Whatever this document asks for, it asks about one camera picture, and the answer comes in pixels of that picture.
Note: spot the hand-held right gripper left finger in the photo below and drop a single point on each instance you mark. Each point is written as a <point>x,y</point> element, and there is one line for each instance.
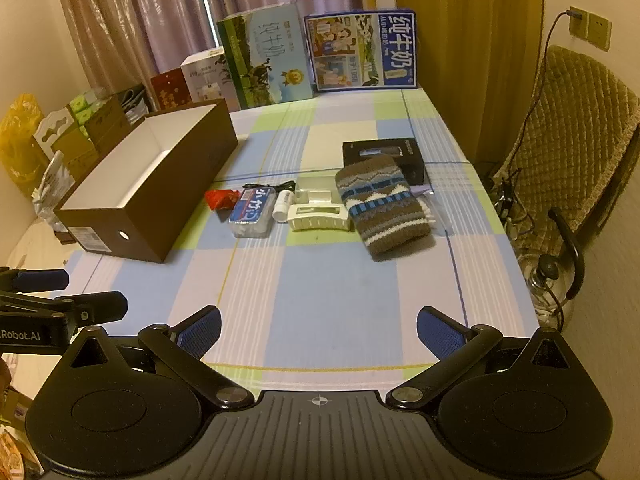
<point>200,332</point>

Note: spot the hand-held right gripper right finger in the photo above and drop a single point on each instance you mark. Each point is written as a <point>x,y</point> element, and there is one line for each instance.
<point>440,332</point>

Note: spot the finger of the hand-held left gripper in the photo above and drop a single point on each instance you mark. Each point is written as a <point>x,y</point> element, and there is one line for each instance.
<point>100,307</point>
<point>45,280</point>

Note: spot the clear plastic bag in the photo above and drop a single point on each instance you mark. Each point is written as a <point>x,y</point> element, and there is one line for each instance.
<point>435,215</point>

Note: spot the blue wet wipes pack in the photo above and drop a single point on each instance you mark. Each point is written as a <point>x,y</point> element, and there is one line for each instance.
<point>250,215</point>

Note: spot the red snack packet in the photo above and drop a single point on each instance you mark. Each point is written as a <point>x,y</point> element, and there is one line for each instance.
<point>220,200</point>

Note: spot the purple sachet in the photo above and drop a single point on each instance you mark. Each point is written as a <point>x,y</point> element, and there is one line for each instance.
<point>422,191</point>

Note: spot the small white bottle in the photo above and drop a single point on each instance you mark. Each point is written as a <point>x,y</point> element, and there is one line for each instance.
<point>282,207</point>

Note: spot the white plastic holder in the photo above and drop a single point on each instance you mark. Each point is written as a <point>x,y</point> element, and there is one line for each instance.
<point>320,215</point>

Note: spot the black box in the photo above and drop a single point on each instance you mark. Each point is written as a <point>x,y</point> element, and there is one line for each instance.
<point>410,160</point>

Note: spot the white plastic bag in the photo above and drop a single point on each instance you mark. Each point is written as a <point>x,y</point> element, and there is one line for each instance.
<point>50,185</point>

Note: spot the glass kettle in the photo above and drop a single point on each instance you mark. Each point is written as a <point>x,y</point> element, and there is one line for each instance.
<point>542,285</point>

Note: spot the plain brown cardboard box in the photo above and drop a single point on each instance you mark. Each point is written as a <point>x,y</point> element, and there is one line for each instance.
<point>75,157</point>

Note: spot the yellow plastic bag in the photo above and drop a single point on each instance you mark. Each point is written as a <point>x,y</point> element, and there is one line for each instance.
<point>20,140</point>

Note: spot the white cardboard with cutout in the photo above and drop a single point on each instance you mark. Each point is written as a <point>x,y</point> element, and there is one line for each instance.
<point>50,130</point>

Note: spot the brown printed cardboard box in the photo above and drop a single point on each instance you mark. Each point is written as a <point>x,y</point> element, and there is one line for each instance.
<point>105,120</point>

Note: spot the stack of green tissue packs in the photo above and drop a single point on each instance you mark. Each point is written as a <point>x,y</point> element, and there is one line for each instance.
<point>82,105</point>

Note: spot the stack of white buckets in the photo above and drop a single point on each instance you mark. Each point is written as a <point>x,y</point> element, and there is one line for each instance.
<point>135,105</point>

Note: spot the red gift box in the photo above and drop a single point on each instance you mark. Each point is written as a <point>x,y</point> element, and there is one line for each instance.
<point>170,90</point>

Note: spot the quilted chair cover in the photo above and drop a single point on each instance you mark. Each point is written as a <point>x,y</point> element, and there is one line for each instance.
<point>575,125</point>

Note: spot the white humidifier box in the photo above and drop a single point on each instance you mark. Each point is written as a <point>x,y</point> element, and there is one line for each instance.
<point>207,80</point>

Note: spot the beige sheer curtain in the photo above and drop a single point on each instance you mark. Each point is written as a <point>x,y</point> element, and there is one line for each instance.
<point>95,20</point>

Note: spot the yellow curtain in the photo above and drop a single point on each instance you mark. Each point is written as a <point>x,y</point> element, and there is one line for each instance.
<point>475,60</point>

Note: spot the green milk carton box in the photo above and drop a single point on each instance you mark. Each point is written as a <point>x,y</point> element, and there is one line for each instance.
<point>265,60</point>

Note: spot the blue milk carton box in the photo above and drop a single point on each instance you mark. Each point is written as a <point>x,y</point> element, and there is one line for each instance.
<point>360,50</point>

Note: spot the wall socket plate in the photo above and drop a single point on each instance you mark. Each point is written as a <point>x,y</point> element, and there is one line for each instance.
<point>599,32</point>
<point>580,22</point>

